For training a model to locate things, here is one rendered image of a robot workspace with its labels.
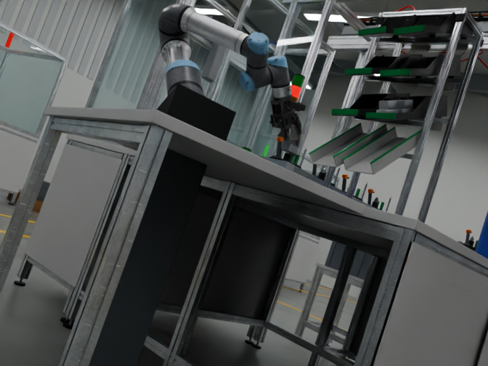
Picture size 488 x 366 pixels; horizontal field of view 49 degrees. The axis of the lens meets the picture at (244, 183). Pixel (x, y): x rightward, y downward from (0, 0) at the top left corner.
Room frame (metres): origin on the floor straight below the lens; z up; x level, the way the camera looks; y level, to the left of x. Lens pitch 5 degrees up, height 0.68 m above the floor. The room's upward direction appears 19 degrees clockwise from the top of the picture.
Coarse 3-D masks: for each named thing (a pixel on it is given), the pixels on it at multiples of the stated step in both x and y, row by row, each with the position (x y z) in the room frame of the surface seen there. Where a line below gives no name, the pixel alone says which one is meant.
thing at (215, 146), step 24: (96, 120) 1.46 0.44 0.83; (120, 120) 1.27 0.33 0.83; (144, 120) 1.15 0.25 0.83; (168, 120) 1.13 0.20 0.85; (120, 144) 2.01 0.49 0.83; (168, 144) 1.42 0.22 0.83; (192, 144) 1.24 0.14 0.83; (216, 144) 1.21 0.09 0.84; (216, 168) 1.65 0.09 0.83; (240, 168) 1.42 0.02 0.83; (264, 168) 1.30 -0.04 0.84; (288, 192) 1.62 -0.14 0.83; (312, 192) 1.40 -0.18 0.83; (336, 192) 1.44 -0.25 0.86
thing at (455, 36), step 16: (384, 16) 2.02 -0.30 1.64; (400, 16) 1.97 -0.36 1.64; (432, 16) 1.89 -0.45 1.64; (448, 16) 1.85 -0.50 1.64; (368, 48) 2.03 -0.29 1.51; (400, 48) 2.15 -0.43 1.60; (448, 48) 1.80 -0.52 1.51; (448, 64) 1.79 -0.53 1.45; (464, 80) 1.92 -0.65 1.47; (352, 96) 2.03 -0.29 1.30; (432, 96) 1.80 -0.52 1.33; (464, 96) 1.92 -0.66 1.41; (432, 112) 1.79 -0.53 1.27; (368, 128) 2.15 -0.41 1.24; (448, 128) 1.92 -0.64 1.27; (448, 144) 1.92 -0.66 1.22; (416, 160) 1.79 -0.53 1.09; (352, 176) 2.15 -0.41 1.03; (432, 176) 1.92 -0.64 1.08; (352, 192) 2.15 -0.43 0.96; (432, 192) 1.92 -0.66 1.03; (400, 208) 1.79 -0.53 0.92
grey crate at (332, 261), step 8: (336, 248) 4.06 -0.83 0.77; (344, 248) 4.01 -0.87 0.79; (328, 256) 4.10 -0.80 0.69; (336, 256) 4.05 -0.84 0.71; (360, 256) 3.91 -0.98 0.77; (368, 256) 3.87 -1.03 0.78; (328, 264) 4.07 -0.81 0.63; (336, 264) 4.03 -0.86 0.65; (352, 264) 3.94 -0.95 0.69; (360, 264) 3.88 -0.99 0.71; (368, 264) 3.85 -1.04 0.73; (352, 272) 3.92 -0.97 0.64; (360, 272) 3.88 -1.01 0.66
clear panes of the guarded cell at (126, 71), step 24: (144, 0) 2.83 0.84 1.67; (168, 0) 2.66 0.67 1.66; (144, 24) 2.77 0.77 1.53; (120, 48) 2.87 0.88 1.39; (144, 48) 2.71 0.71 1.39; (192, 48) 3.31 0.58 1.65; (120, 72) 2.81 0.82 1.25; (144, 72) 2.65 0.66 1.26; (312, 72) 3.53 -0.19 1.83; (96, 96) 2.92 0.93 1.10; (120, 96) 2.75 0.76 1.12; (312, 96) 3.48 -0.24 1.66
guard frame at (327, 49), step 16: (128, 0) 2.93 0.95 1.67; (176, 0) 2.59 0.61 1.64; (208, 0) 3.29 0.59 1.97; (112, 48) 2.94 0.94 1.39; (160, 64) 2.59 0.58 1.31; (96, 80) 2.94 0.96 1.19; (320, 80) 3.45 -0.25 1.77; (144, 96) 2.57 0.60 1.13; (304, 128) 3.45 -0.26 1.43; (112, 144) 2.66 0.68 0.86
